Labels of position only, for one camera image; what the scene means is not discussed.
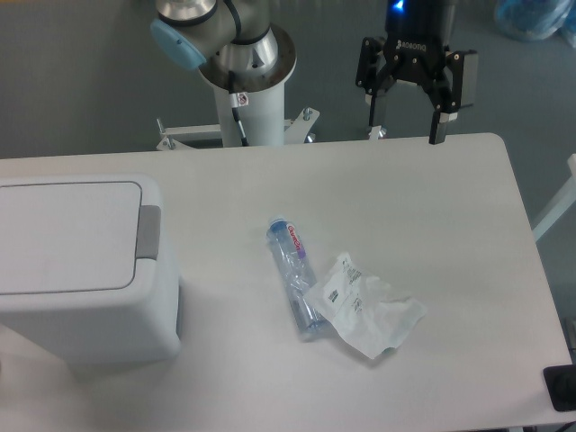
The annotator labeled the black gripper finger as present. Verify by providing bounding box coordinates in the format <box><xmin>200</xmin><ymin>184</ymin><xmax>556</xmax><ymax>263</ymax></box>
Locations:
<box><xmin>355</xmin><ymin>37</ymin><xmax>396</xmax><ymax>128</ymax></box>
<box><xmin>416</xmin><ymin>48</ymin><xmax>465</xmax><ymax>145</ymax></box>

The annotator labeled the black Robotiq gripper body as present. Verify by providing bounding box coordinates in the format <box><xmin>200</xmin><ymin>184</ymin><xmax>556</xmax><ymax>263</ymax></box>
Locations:
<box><xmin>383</xmin><ymin>0</ymin><xmax>455</xmax><ymax>86</ymax></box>

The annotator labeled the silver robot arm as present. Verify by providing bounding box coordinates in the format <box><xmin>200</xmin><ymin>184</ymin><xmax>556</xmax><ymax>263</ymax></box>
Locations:
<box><xmin>150</xmin><ymin>1</ymin><xmax>478</xmax><ymax>148</ymax></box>

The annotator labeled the white plastic trash can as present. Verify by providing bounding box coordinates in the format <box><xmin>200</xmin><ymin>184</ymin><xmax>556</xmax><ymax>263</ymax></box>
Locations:
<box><xmin>1</xmin><ymin>174</ymin><xmax>181</xmax><ymax>364</ymax></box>

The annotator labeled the white trash can lid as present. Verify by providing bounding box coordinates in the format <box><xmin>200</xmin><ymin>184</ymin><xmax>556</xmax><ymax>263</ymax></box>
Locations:
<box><xmin>1</xmin><ymin>182</ymin><xmax>141</xmax><ymax>294</ymax></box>

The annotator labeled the blue plastic bag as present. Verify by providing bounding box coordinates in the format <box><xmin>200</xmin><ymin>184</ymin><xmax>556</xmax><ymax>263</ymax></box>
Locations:
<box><xmin>494</xmin><ymin>1</ymin><xmax>575</xmax><ymax>49</ymax></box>

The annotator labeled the crushed clear plastic bottle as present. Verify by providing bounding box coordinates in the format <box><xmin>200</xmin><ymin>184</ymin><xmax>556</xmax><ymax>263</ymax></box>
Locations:
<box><xmin>266</xmin><ymin>216</ymin><xmax>328</xmax><ymax>340</ymax></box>

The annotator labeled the crumpled white plastic wrapper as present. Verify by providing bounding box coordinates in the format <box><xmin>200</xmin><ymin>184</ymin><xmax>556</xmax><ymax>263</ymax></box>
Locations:
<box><xmin>304</xmin><ymin>252</ymin><xmax>428</xmax><ymax>360</ymax></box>

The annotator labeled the grey lid push button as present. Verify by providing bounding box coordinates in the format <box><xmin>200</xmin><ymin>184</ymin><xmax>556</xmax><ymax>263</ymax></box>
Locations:
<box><xmin>135</xmin><ymin>205</ymin><xmax>161</xmax><ymax>260</ymax></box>

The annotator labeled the black device at table edge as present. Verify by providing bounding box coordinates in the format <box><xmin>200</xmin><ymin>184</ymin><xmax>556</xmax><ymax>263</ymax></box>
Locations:
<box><xmin>543</xmin><ymin>364</ymin><xmax>575</xmax><ymax>412</ymax></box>

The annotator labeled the grey camera box on gripper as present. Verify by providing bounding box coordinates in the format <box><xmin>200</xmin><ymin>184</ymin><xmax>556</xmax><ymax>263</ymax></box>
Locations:
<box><xmin>459</xmin><ymin>50</ymin><xmax>479</xmax><ymax>107</ymax></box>

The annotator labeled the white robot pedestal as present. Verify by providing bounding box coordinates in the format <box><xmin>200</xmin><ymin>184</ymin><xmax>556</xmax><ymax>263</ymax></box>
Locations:
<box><xmin>156</xmin><ymin>85</ymin><xmax>320</xmax><ymax>151</ymax></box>

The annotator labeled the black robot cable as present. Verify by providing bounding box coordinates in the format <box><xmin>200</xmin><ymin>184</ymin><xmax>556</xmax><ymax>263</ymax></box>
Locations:
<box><xmin>227</xmin><ymin>70</ymin><xmax>250</xmax><ymax>148</ymax></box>

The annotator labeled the white metal frame right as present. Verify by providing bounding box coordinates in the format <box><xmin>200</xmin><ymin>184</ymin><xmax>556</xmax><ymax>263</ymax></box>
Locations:
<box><xmin>532</xmin><ymin>154</ymin><xmax>575</xmax><ymax>242</ymax></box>

